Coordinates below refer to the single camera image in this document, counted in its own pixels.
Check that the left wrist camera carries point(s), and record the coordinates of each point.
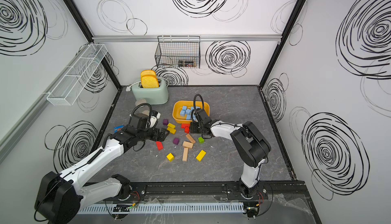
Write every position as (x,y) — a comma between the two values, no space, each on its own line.
(154,118)

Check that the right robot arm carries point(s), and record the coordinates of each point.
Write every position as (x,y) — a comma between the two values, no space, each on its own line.
(251,145)

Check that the green cube block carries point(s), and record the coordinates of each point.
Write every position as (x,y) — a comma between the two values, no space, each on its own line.
(201,140)

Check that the white slotted cable duct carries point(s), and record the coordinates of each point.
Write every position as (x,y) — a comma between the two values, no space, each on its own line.
(163,208)

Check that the wooden block middle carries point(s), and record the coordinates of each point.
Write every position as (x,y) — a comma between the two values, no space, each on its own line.
(187,144)

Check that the blue candy packet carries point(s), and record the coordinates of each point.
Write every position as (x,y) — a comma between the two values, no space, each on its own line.
(117,128)

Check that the yellow long block front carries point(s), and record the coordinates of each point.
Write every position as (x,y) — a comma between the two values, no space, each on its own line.
(201,155)

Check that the yellow block near purple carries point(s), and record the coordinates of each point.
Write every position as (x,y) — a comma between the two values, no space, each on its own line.
(171,126)

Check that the front yellow bread slice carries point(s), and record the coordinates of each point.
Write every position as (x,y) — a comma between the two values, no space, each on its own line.
(149,81)

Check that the purple cube block centre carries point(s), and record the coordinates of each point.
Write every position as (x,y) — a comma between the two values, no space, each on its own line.
(176,141)

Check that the wooden block slanted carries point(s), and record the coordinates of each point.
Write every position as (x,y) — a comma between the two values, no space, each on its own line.
(190,138)

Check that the glass jar with rice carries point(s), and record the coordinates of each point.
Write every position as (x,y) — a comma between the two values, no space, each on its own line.
(139,102)

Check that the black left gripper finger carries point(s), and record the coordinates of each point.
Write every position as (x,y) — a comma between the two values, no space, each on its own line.
(158,138)
(164,133)

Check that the black wire wall basket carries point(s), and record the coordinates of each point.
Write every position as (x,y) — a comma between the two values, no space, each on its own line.
(171,49)

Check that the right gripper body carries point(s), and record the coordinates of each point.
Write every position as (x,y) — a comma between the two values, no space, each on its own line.
(196,128)

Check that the long wooden block upright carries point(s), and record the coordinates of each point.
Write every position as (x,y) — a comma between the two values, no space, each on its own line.
(185,154)

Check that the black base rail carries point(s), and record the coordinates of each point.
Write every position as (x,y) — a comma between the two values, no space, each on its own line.
(224,191)

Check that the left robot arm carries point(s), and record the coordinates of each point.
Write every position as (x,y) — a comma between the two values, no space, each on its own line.
(62,195)

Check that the white wire wall shelf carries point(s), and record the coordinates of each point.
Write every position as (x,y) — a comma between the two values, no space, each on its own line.
(86,73)

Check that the mint green toaster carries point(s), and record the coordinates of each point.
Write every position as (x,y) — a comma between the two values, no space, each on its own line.
(154,96)

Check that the rear yellow bread slice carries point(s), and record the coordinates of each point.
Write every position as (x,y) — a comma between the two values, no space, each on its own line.
(147,72)

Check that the yellow cube block front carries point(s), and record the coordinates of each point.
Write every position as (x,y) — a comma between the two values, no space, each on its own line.
(170,157)

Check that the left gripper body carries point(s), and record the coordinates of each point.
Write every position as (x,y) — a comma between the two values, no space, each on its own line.
(149,133)

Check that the yellow plastic tub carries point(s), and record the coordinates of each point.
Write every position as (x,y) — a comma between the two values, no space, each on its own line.
(178,108)

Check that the yellow bread slice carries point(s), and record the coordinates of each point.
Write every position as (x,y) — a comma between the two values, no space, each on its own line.
(147,72)
(149,81)

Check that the items in black basket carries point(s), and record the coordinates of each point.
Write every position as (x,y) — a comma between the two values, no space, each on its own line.
(187,64)

